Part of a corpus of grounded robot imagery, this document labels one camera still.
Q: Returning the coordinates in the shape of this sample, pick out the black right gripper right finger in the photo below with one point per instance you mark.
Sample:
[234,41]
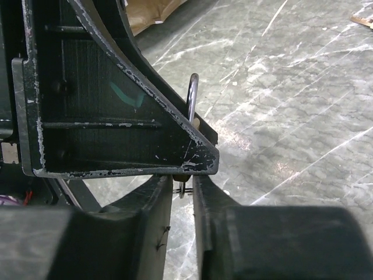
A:
[275,242]

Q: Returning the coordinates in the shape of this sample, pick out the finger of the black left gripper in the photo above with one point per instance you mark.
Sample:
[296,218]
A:
[89,104]
[153,85]

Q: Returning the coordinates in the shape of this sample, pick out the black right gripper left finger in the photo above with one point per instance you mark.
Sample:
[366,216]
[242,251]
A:
[124,240]

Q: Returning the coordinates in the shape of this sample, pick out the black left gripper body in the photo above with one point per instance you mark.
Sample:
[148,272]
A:
[13,110]

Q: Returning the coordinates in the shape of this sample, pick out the brass padlock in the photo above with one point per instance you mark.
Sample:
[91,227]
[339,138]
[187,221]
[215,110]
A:
[191,104]

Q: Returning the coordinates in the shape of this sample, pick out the brown paper package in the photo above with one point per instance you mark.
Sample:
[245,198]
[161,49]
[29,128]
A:
[145,13]

